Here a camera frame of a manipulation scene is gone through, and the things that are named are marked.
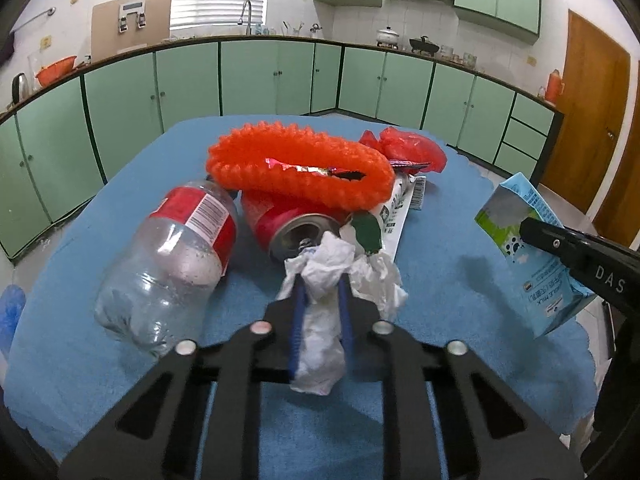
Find light blue milk carton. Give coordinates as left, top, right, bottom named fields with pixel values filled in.
left=475, top=172, right=594, bottom=337

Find clear plastic cola bottle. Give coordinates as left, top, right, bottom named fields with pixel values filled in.
left=94, top=178, right=238, bottom=358

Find white tissue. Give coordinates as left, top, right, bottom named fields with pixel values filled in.
left=277, top=232, right=408, bottom=396

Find green lower kitchen cabinets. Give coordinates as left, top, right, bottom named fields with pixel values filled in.
left=1, top=37, right=563, bottom=259

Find brown wooden door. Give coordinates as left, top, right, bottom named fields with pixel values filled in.
left=591, top=98, right=640, bottom=252
left=541, top=11, right=630, bottom=212

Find orange thermos flask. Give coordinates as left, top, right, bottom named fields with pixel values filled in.
left=544, top=70, right=564, bottom=105

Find blue plastic bag on floor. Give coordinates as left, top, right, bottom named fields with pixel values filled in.
left=0, top=284, right=26, bottom=359

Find blue snack wrapper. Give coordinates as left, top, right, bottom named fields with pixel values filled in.
left=390, top=159, right=431, bottom=174

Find red soda can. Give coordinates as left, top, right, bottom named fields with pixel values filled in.
left=241, top=191, right=349, bottom=262

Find red plastic bag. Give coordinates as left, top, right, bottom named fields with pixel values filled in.
left=359, top=127, right=447, bottom=174

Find black wok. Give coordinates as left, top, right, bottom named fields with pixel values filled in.
left=409, top=36, right=439, bottom=56

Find white cooking pot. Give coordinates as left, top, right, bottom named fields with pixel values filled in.
left=376, top=26, right=400, bottom=50

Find steel electric kettle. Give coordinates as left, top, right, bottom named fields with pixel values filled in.
left=11, top=73, right=30, bottom=105

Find orange plastic basket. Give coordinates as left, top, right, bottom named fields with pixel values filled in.
left=36, top=55, right=77, bottom=88

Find dark hanging towel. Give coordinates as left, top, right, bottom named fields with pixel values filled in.
left=0, top=32, right=15, bottom=66

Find brown cardboard board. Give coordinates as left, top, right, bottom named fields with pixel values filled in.
left=90, top=0, right=171, bottom=62

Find chrome towel bar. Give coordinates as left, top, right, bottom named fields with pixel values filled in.
left=12, top=6, right=56, bottom=32

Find chrome sink faucet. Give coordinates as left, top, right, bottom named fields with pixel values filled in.
left=238, top=0, right=253, bottom=36

